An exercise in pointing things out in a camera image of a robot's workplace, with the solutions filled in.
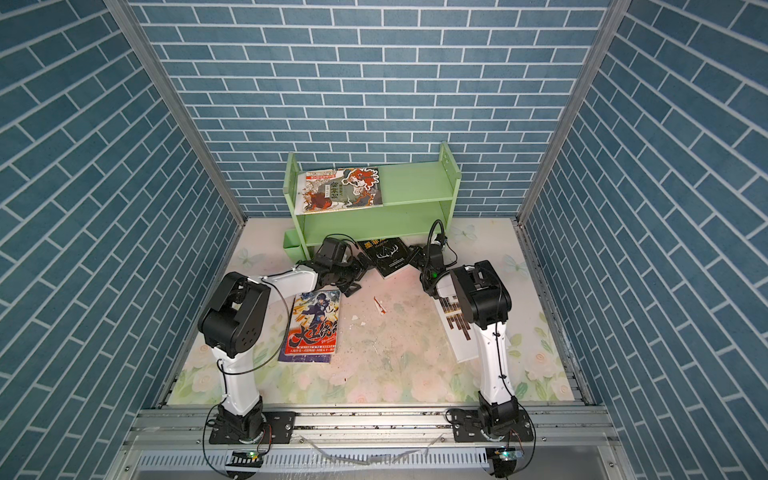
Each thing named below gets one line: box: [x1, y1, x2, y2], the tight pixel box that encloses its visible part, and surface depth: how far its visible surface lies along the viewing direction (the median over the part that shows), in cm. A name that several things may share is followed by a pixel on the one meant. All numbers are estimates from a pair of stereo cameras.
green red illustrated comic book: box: [295, 167, 383, 215], surface depth 91 cm
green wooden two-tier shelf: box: [283, 142, 462, 261], surface depth 93 cm
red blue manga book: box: [284, 290, 341, 355], surface depth 90 cm
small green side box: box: [283, 228, 305, 263], surface depth 104 cm
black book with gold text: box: [358, 237, 411, 277], surface depth 110 cm
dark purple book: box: [278, 343, 331, 364], surface depth 86 cm
